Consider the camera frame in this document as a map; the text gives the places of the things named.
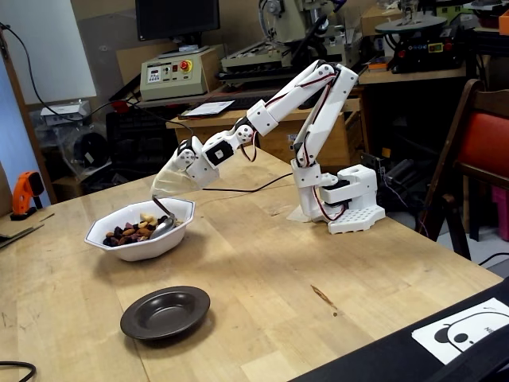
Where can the white octagonal bowl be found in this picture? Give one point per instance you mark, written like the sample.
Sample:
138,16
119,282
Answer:
139,248

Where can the black plastic crate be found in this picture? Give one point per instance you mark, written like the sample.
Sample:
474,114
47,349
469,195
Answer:
139,139

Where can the white paper panda print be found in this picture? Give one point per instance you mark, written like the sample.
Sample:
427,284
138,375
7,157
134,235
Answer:
469,330

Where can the brown cardboard box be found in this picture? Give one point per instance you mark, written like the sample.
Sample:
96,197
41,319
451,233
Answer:
378,22

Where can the dark brown plate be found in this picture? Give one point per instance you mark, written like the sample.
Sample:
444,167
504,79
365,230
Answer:
165,314

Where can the clear plastic bag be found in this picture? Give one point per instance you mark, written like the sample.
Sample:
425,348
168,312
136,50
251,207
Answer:
87,151

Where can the white printed paper sheet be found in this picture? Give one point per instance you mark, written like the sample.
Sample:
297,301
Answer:
210,108

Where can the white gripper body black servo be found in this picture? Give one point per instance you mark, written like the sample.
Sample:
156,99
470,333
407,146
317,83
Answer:
190,169

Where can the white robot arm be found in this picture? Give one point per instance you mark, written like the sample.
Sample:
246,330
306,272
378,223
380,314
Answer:
326,115

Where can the upright cardboard sheet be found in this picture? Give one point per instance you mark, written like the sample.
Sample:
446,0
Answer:
129,63

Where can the bent metal spoon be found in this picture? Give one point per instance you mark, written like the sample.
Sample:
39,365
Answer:
164,228

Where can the orange handheld tool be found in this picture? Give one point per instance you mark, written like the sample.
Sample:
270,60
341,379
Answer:
26,187

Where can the wooden chair red cushion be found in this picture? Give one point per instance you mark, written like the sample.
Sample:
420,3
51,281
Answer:
485,143

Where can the taped white gripper finger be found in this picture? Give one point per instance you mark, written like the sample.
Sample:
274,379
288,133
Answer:
171,171
179,188

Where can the mixed nuts and dried fruit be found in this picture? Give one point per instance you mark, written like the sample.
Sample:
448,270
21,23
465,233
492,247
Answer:
127,232

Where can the small white cardboard box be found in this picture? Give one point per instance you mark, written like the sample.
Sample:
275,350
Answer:
65,111

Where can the black computer monitor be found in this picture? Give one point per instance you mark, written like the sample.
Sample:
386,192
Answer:
179,18

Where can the brown wooden post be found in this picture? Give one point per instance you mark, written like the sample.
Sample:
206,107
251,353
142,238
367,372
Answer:
28,131

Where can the beige milling machine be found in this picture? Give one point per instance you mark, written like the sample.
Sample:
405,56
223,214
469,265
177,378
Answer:
286,24

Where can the beige control box red button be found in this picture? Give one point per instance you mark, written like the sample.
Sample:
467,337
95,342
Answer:
175,79

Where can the black scroll saw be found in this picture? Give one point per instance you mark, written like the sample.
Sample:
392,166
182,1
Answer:
421,47

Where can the black fabric cover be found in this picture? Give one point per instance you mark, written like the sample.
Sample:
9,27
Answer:
378,358

